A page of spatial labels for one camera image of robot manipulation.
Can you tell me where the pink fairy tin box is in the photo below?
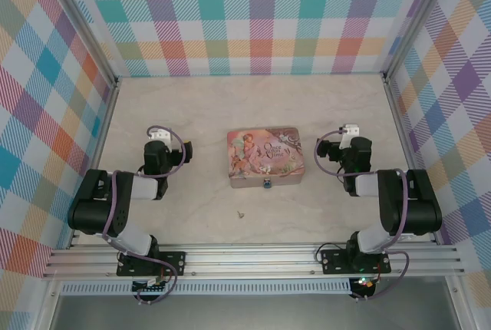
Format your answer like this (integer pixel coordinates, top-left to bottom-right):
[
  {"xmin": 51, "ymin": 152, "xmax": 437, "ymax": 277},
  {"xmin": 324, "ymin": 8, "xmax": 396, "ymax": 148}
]
[{"xmin": 226, "ymin": 127, "xmax": 305, "ymax": 190}]

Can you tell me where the grey metal shelf panel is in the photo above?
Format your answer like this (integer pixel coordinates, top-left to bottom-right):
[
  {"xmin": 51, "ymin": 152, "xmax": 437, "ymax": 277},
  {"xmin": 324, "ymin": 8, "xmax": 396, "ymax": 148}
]
[{"xmin": 48, "ymin": 287, "xmax": 463, "ymax": 330}]

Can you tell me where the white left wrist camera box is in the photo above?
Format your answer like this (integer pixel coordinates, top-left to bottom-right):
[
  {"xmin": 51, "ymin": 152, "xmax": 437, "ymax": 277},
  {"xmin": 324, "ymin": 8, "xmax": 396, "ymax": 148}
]
[{"xmin": 149, "ymin": 127, "xmax": 170, "ymax": 143}]

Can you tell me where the aluminium right side rail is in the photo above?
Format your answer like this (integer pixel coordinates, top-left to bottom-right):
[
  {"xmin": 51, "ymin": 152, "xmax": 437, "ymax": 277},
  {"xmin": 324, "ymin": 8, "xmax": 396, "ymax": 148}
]
[{"xmin": 382, "ymin": 71, "xmax": 439, "ymax": 246}]

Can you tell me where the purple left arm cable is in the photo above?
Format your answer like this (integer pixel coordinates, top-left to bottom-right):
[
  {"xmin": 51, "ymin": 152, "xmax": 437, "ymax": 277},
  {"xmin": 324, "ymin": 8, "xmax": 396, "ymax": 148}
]
[{"xmin": 101, "ymin": 125, "xmax": 189, "ymax": 306}]

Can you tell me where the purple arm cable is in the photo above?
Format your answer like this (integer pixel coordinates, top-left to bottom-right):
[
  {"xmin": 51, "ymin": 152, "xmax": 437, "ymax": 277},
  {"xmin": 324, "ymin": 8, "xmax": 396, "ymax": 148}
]
[
  {"xmin": 101, "ymin": 125, "xmax": 189, "ymax": 306},
  {"xmin": 314, "ymin": 127, "xmax": 410, "ymax": 302}
]

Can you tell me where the aluminium left side rail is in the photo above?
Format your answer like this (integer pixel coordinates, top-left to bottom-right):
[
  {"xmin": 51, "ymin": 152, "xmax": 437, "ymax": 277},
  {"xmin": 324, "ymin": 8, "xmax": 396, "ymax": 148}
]
[{"xmin": 68, "ymin": 76, "xmax": 120, "ymax": 249}]

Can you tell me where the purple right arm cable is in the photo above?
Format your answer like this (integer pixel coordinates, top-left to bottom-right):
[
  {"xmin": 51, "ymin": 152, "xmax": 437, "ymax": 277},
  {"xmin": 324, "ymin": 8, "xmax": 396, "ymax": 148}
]
[{"xmin": 314, "ymin": 127, "xmax": 410, "ymax": 302}]

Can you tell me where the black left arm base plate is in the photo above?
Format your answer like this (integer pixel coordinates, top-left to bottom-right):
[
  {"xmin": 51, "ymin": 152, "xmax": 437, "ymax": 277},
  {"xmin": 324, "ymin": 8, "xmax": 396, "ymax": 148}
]
[{"xmin": 116, "ymin": 251, "xmax": 187, "ymax": 278}]

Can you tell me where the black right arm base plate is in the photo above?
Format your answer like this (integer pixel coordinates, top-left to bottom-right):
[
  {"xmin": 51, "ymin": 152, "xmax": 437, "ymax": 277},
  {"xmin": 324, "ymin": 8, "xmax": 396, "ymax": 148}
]
[{"xmin": 320, "ymin": 249, "xmax": 393, "ymax": 276}]

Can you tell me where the aluminium front frame rail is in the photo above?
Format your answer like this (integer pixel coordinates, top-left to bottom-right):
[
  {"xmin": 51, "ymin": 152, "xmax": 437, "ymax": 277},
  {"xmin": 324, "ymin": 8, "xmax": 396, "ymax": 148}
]
[{"xmin": 41, "ymin": 242, "xmax": 466, "ymax": 280}]

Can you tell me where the white slotted cable duct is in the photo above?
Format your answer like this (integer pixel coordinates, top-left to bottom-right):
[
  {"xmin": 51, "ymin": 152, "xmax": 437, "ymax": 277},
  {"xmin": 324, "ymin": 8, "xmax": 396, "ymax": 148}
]
[{"xmin": 60, "ymin": 281, "xmax": 352, "ymax": 297}]

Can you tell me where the aluminium right frame post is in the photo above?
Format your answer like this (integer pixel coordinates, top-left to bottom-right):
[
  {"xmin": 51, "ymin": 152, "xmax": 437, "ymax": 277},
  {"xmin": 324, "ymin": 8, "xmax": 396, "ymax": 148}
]
[{"xmin": 382, "ymin": 0, "xmax": 450, "ymax": 80}]

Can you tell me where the aluminium frame post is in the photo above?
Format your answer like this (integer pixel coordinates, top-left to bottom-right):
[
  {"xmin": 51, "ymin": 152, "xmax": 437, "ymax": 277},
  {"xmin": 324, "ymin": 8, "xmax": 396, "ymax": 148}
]
[
  {"xmin": 48, "ymin": 0, "xmax": 120, "ymax": 86},
  {"xmin": 382, "ymin": 0, "xmax": 450, "ymax": 80}
]

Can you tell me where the aluminium left frame post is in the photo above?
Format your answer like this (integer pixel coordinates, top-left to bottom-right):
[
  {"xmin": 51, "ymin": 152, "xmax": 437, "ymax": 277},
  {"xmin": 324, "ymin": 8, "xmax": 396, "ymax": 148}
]
[{"xmin": 48, "ymin": 0, "xmax": 120, "ymax": 86}]

